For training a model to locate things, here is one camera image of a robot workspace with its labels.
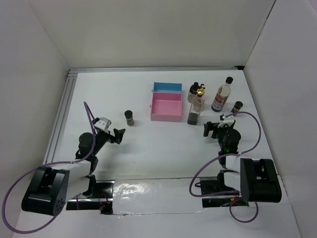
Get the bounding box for small spice jar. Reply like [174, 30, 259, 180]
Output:
[231, 101, 243, 113]
[124, 110, 134, 126]

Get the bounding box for gold spout oil bottle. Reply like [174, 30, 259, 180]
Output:
[187, 85, 205, 125]

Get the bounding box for tall vinegar bottle red label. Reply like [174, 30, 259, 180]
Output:
[211, 77, 233, 112]

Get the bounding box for round black cap spice jar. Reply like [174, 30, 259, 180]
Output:
[187, 82, 199, 103]

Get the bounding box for pink cap seasoning jar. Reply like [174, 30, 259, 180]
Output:
[196, 95, 206, 113]

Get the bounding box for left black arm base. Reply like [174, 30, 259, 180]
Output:
[66, 180, 114, 215]

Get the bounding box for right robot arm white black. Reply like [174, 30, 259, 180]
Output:
[204, 121, 282, 203]

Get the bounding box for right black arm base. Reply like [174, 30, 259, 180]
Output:
[194, 177, 240, 208]

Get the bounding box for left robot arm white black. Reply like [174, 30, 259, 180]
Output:
[21, 129, 126, 217]

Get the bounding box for pink plastic tray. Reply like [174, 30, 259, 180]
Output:
[150, 92, 182, 122]

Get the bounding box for blue plastic tray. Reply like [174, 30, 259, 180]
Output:
[152, 82, 182, 93]

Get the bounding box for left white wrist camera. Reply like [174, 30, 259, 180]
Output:
[94, 117, 111, 132]

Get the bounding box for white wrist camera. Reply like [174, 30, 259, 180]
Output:
[218, 113, 235, 128]
[94, 117, 111, 132]

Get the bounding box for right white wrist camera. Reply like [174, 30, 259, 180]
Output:
[218, 113, 235, 128]

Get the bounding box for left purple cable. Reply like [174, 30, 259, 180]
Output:
[1, 101, 96, 234]

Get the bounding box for purple cable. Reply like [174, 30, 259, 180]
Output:
[1, 101, 96, 234]
[189, 111, 262, 224]

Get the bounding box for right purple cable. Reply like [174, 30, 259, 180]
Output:
[189, 111, 262, 224]

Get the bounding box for left aluminium rail frame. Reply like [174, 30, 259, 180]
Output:
[43, 69, 78, 164]

